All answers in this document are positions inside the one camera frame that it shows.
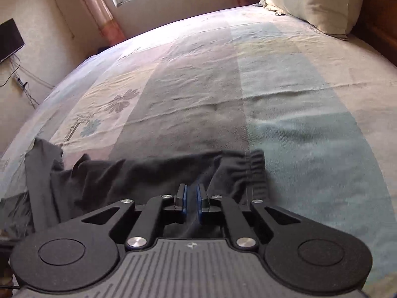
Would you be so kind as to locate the dark patterned cloth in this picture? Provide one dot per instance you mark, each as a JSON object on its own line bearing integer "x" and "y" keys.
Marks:
{"x": 15, "y": 208}

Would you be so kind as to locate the patchwork floral bed sheet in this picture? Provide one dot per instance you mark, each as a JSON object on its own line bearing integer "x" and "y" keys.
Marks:
{"x": 279, "y": 99}

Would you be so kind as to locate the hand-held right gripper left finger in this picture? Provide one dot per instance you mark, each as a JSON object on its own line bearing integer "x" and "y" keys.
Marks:
{"x": 185, "y": 198}

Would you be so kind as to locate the small floral pillow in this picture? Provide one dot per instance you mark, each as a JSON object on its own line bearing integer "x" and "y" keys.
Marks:
{"x": 260, "y": 2}

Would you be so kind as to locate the wall television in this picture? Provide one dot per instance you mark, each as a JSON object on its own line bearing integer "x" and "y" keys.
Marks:
{"x": 9, "y": 42}

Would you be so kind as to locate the power strip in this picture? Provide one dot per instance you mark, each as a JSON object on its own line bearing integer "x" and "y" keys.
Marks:
{"x": 20, "y": 82}

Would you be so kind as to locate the large beige printed pillow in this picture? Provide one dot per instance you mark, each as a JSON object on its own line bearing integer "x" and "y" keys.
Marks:
{"x": 313, "y": 3}

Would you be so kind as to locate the dark grey pants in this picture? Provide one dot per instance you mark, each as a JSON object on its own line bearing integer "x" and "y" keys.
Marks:
{"x": 124, "y": 177}

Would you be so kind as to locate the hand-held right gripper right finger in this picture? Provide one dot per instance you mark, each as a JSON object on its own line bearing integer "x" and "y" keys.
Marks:
{"x": 199, "y": 198}

